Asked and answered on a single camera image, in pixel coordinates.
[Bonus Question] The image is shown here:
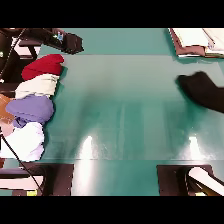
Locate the red garment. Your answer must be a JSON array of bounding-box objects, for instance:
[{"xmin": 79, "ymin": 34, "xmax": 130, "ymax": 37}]
[{"xmin": 21, "ymin": 53, "xmax": 65, "ymax": 82}]

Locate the purple garment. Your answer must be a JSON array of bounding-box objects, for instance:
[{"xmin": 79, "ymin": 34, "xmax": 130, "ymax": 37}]
[{"xmin": 5, "ymin": 94, "xmax": 55, "ymax": 129}]

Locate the black garment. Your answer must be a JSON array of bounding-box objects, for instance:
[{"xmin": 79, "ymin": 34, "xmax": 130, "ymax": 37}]
[{"xmin": 175, "ymin": 70, "xmax": 224, "ymax": 114}]

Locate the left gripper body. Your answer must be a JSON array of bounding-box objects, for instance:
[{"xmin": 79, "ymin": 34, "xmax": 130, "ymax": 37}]
[{"xmin": 62, "ymin": 32, "xmax": 85, "ymax": 56}]

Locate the black cable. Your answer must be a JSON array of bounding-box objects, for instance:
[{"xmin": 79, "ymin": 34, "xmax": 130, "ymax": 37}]
[{"xmin": 0, "ymin": 134, "xmax": 44, "ymax": 196}]

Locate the folded white garment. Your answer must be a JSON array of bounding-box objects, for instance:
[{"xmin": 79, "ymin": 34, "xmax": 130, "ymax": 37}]
[{"xmin": 171, "ymin": 28, "xmax": 214, "ymax": 48}]

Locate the folded cream garment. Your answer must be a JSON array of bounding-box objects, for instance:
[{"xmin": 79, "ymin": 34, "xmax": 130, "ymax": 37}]
[{"xmin": 202, "ymin": 28, "xmax": 224, "ymax": 57}]

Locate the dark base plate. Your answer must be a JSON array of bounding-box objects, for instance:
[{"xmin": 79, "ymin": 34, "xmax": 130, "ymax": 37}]
[
  {"xmin": 12, "ymin": 162, "xmax": 75, "ymax": 197},
  {"xmin": 156, "ymin": 164, "xmax": 214, "ymax": 197}
]

